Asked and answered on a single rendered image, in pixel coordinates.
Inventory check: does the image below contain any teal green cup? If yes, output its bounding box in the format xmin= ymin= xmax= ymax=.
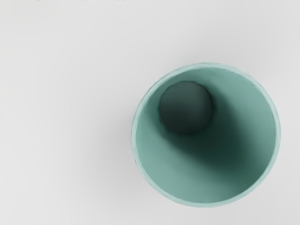
xmin=131 ymin=62 xmax=281 ymax=210

